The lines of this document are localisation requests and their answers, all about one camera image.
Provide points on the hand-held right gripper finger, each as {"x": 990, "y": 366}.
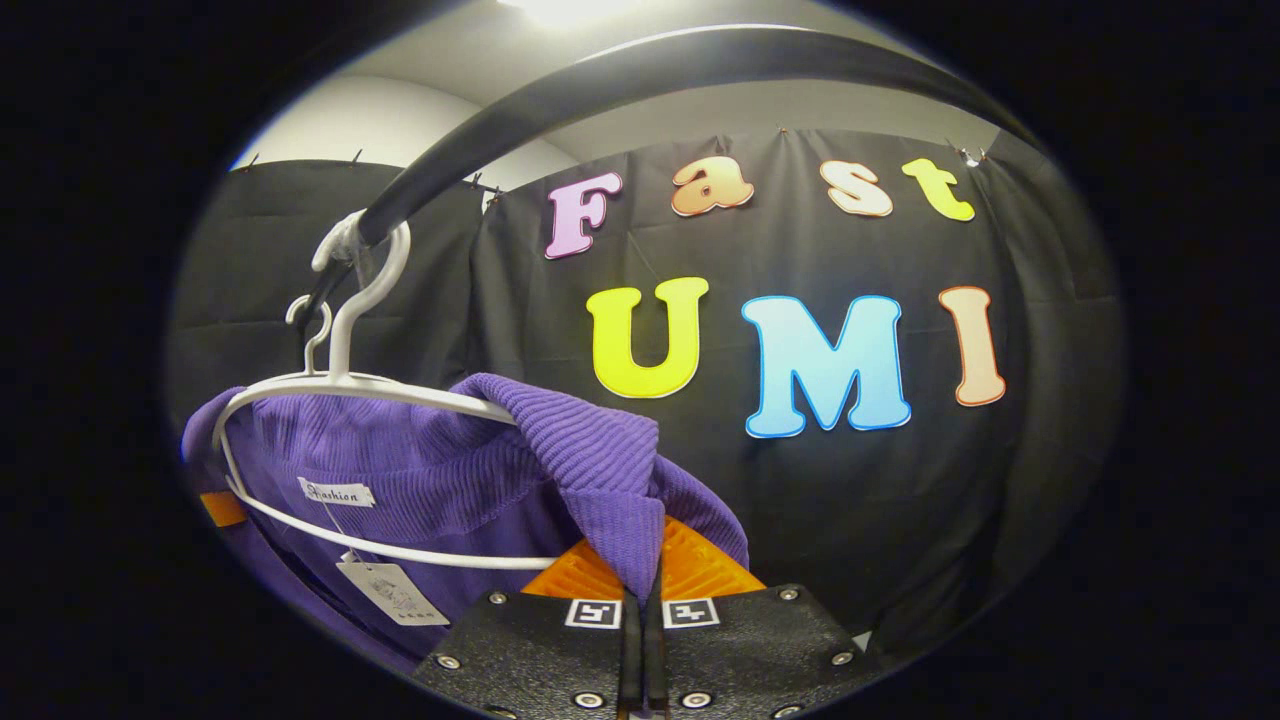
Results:
{"x": 654, "y": 655}
{"x": 629, "y": 655}

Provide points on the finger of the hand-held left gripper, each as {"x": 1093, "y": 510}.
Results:
{"x": 222, "y": 508}

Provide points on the white clothes hanger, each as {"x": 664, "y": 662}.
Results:
{"x": 338, "y": 350}
{"x": 311, "y": 355}

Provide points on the purple ribbed jacket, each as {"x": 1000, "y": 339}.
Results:
{"x": 450, "y": 480}

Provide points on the black clothes rack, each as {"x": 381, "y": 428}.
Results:
{"x": 600, "y": 75}

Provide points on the black backdrop cloth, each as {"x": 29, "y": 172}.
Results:
{"x": 850, "y": 520}

